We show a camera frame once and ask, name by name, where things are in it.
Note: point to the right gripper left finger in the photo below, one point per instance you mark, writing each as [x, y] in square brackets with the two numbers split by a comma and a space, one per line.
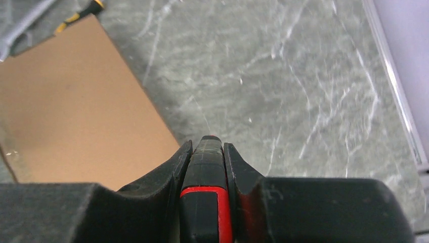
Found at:
[144, 210]

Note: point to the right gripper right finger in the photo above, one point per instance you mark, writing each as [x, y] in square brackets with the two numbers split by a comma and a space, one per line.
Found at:
[292, 209]

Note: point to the red black utility knife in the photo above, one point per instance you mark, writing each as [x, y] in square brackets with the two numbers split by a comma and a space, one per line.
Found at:
[204, 208]

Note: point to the brown cardboard express box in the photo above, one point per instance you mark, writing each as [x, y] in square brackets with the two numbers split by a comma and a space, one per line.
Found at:
[72, 111]

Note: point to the yellow black screwdriver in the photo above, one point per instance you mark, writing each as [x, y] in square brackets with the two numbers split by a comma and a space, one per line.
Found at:
[93, 8]

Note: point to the silver open-end wrench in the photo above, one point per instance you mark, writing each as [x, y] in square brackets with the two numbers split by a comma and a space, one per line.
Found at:
[21, 26]

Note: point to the aluminium frame rail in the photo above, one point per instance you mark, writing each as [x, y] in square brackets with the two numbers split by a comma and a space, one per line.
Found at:
[377, 28]

